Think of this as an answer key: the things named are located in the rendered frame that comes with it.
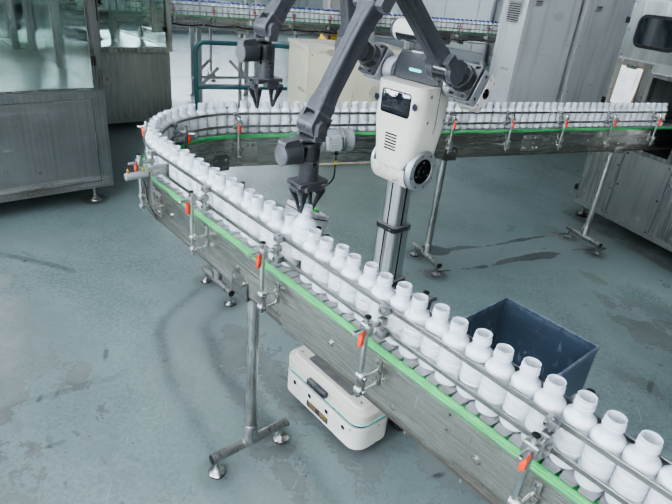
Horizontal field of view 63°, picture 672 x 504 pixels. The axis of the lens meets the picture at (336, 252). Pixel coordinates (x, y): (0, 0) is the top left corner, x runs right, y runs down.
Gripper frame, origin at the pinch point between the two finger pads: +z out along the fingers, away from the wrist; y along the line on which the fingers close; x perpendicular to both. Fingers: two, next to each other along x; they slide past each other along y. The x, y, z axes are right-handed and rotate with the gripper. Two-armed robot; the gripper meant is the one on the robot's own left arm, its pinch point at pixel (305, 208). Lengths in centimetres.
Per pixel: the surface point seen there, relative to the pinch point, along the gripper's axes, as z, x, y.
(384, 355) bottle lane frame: 21.5, -43.5, -6.3
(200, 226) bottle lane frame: 26, 52, -6
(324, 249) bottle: 6.4, -13.3, -2.9
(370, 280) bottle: 7.5, -31.1, -1.9
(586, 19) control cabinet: -41, 245, 617
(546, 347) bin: 34, -58, 52
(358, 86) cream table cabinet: 38, 299, 296
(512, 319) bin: 31, -45, 52
